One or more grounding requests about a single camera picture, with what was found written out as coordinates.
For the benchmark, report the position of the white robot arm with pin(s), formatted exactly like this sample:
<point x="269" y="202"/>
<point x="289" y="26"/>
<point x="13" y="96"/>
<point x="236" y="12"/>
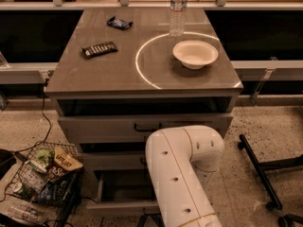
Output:
<point x="180" y="162"/>

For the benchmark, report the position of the grey drawer cabinet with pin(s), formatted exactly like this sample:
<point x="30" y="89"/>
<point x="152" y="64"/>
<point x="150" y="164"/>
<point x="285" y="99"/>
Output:
<point x="142" y="77"/>

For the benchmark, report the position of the white paper bowl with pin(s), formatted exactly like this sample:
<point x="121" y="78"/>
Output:
<point x="195" y="54"/>

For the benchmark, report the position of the dark chocolate bar wrapper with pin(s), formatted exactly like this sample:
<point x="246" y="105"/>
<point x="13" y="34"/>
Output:
<point x="98" y="50"/>

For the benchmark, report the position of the blue snack bar wrapper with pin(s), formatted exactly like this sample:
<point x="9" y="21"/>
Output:
<point x="119" y="23"/>

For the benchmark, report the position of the clear plastic water bottle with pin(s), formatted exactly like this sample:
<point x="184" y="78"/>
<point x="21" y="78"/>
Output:
<point x="177" y="9"/>

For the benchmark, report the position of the yellow chip bag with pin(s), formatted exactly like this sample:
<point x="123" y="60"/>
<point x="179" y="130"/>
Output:
<point x="66" y="161"/>

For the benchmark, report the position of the dark red snack bag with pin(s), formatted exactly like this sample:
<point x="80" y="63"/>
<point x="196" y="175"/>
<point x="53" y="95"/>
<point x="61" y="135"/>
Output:
<point x="55" y="173"/>

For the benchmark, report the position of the green snack bag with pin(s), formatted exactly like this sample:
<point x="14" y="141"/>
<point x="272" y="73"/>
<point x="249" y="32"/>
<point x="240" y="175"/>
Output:
<point x="44" y="156"/>

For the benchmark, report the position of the green can in basket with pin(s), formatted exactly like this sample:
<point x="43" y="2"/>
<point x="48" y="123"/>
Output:
<point x="23" y="191"/>

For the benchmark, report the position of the plastic bottle on floor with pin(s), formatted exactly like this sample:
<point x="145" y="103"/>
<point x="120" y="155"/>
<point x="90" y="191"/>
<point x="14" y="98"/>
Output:
<point x="27" y="214"/>

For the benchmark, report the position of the black chair base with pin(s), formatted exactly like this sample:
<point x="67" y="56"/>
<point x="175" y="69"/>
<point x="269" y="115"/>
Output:
<point x="288" y="220"/>

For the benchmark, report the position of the black wire basket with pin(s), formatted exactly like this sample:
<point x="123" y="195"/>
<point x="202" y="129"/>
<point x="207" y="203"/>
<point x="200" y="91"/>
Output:
<point x="60" y="194"/>

